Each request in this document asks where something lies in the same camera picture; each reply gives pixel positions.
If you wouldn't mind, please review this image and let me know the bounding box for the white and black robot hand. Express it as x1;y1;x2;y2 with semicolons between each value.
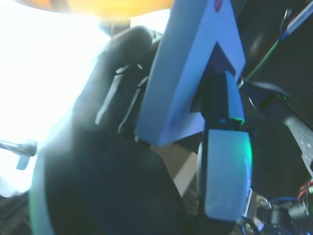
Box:
28;25;254;235

